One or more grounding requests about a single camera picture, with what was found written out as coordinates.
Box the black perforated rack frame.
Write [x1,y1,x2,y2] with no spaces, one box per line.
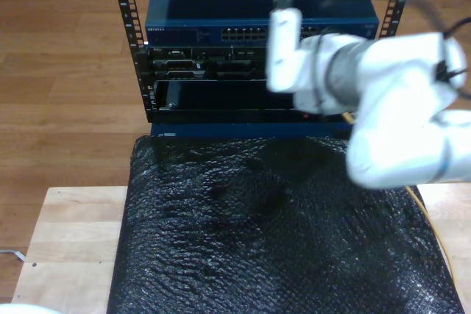
[108,0,419,124]

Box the black rack shelf tray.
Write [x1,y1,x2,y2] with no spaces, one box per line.
[152,79,354,124]

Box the blue flat metal case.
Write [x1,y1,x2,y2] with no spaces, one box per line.
[150,121,354,142]

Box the yellow network cable clear plug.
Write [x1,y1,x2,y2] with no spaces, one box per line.
[341,110,457,289]

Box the black rack server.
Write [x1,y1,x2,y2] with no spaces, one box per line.
[145,44,272,82]

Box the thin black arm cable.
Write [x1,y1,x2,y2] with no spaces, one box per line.
[436,15,471,101]

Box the black textured bubble mat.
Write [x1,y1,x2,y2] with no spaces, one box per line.
[106,133,465,314]

